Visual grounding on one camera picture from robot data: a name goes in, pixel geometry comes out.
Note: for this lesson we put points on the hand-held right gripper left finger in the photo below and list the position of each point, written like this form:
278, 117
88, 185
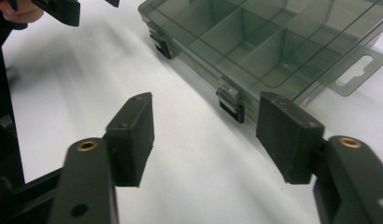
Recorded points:
130, 140

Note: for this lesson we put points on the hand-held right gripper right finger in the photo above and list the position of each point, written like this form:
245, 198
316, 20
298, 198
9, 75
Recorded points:
289, 140

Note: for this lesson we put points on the grey clear plastic organizer box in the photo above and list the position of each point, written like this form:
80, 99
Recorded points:
242, 37

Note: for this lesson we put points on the white board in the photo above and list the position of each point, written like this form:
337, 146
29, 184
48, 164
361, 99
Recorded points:
195, 171

